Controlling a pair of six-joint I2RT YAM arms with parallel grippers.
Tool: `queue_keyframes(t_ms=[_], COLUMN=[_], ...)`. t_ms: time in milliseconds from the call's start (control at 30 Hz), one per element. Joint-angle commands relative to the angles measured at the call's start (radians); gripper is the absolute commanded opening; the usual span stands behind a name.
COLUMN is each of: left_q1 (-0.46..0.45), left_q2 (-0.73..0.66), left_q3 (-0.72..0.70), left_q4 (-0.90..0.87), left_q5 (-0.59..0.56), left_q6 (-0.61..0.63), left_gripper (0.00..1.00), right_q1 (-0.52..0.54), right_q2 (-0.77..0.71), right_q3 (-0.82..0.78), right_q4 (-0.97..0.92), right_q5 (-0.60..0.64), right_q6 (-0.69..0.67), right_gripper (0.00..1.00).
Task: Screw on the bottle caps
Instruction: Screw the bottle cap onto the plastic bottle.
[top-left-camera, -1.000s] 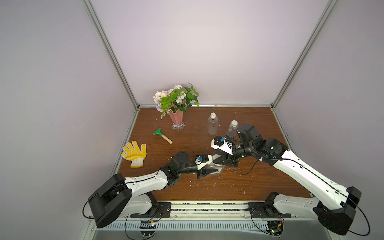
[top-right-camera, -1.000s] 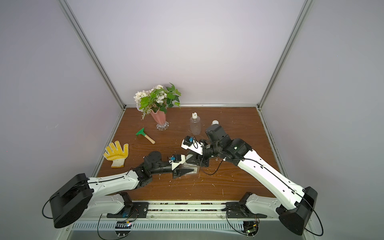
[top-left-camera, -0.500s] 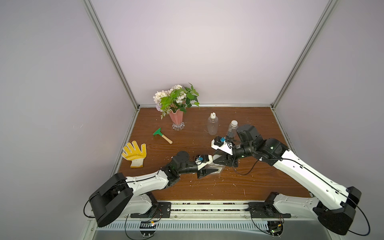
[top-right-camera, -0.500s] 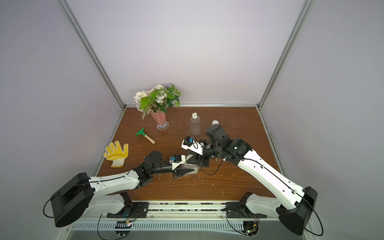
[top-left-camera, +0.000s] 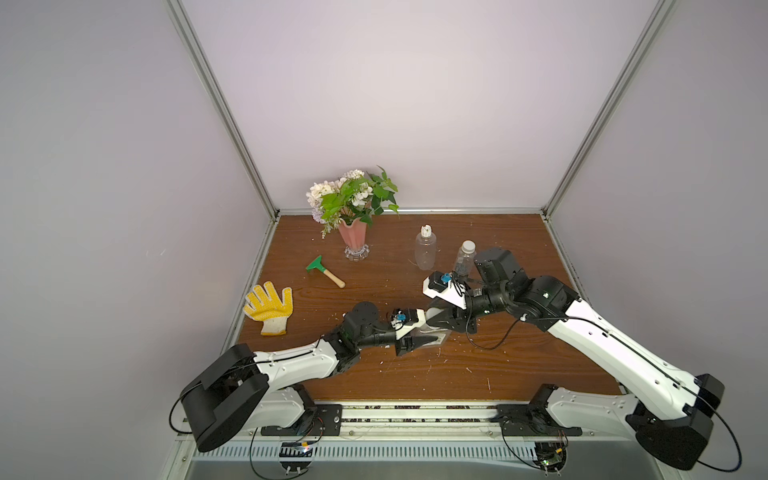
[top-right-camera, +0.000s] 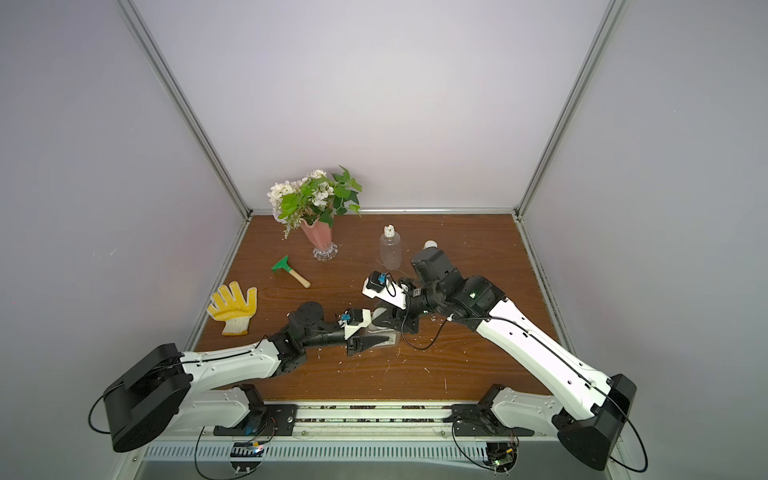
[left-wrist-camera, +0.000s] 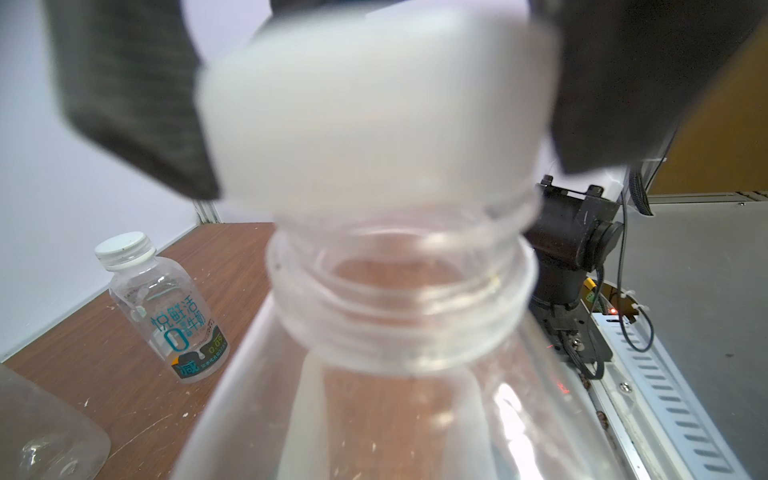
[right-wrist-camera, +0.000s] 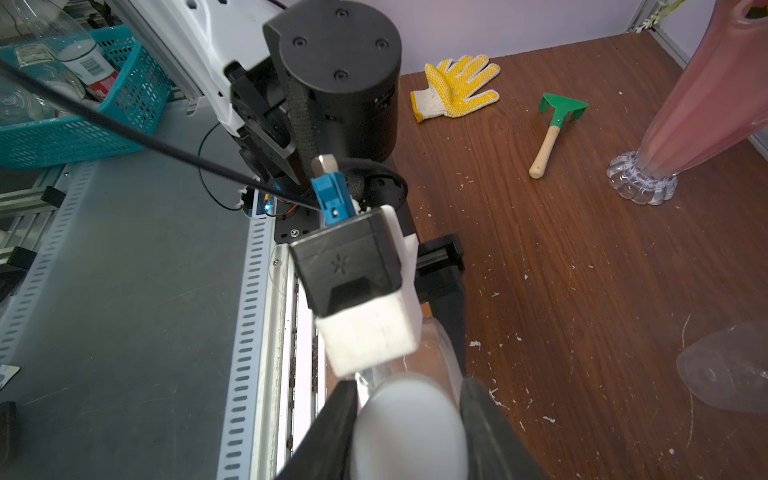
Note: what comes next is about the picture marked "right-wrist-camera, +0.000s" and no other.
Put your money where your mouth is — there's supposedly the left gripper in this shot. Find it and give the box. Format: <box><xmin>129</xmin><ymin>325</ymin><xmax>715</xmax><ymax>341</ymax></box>
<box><xmin>415</xmin><ymin>233</ymin><xmax>467</xmax><ymax>375</ymax></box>

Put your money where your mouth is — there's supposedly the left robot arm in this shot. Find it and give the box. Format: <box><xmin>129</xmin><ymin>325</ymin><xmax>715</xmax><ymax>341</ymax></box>
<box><xmin>114</xmin><ymin>1</ymin><xmax>466</xmax><ymax>377</ymax></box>

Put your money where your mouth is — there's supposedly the square clear bottle with label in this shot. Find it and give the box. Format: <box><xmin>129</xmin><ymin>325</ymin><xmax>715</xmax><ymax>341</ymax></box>
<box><xmin>354</xmin><ymin>317</ymin><xmax>464</xmax><ymax>408</ymax></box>

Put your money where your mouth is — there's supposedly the white cap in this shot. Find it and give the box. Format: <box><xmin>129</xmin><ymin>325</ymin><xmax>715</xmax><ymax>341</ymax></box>
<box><xmin>349</xmin><ymin>373</ymin><xmax>469</xmax><ymax>479</ymax></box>

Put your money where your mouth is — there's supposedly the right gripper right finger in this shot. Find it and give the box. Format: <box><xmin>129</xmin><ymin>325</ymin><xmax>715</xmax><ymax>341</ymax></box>
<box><xmin>460</xmin><ymin>378</ymin><xmax>549</xmax><ymax>479</ymax></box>

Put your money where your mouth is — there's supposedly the yellow work glove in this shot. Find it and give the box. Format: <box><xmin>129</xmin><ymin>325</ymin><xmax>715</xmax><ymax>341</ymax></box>
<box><xmin>410</xmin><ymin>55</ymin><xmax>501</xmax><ymax>123</ymax></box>

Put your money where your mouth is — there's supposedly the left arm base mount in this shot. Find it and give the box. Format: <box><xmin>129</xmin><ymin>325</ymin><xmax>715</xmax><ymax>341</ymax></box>
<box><xmin>274</xmin><ymin>206</ymin><xmax>320</xmax><ymax>244</ymax></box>

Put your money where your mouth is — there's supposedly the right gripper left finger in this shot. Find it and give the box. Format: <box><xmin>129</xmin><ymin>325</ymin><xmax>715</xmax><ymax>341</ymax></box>
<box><xmin>276</xmin><ymin>380</ymin><xmax>358</xmax><ymax>480</ymax></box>

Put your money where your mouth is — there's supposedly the round clear bottle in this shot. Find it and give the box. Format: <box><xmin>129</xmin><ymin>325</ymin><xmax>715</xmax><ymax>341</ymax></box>
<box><xmin>676</xmin><ymin>321</ymin><xmax>767</xmax><ymax>414</ymax></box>

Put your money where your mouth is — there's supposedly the clear jar in basket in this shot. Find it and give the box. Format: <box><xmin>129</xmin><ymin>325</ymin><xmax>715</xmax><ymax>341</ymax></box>
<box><xmin>14</xmin><ymin>43</ymin><xmax>86</xmax><ymax>101</ymax></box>

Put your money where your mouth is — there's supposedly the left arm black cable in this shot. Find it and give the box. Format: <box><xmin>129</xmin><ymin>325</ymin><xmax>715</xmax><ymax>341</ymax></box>
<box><xmin>0</xmin><ymin>56</ymin><xmax>322</xmax><ymax>212</ymax></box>

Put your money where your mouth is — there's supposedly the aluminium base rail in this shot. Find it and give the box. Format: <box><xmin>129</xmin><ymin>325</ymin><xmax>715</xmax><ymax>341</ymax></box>
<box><xmin>216</xmin><ymin>214</ymin><xmax>326</xmax><ymax>479</ymax></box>

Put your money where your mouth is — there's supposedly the green scraper wooden handle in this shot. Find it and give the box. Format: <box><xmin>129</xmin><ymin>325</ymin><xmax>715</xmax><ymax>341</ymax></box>
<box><xmin>528</xmin><ymin>93</ymin><xmax>589</xmax><ymax>180</ymax></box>

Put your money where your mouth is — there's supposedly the pink vase with flowers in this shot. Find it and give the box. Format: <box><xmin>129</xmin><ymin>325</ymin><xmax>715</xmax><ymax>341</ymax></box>
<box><xmin>606</xmin><ymin>1</ymin><xmax>767</xmax><ymax>205</ymax></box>

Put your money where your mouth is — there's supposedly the teal plastic basket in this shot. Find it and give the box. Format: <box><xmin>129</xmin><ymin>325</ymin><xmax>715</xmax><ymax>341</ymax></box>
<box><xmin>0</xmin><ymin>23</ymin><xmax>174</xmax><ymax>172</ymax></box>

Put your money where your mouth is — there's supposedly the red capped bottle in basket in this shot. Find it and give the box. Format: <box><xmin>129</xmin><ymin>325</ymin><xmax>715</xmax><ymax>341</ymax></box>
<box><xmin>35</xmin><ymin>1</ymin><xmax>118</xmax><ymax>101</ymax></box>

